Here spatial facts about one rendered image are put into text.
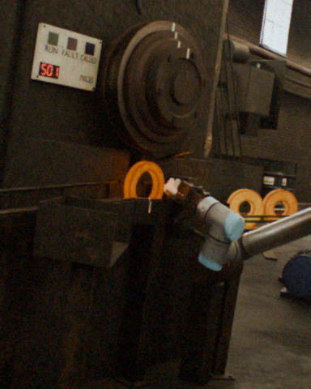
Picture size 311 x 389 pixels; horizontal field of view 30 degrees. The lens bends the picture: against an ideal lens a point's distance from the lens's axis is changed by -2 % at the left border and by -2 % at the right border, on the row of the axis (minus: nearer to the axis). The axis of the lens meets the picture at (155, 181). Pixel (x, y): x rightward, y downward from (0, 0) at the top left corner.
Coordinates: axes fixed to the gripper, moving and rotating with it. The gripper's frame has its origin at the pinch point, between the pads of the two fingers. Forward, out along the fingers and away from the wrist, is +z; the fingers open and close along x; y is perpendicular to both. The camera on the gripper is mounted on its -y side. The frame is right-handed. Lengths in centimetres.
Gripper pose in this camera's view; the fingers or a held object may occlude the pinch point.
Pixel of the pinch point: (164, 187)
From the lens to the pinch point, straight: 225.3
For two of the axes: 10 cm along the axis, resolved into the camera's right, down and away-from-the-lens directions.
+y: 3.6, -9.0, -2.6
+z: -6.5, -4.4, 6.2
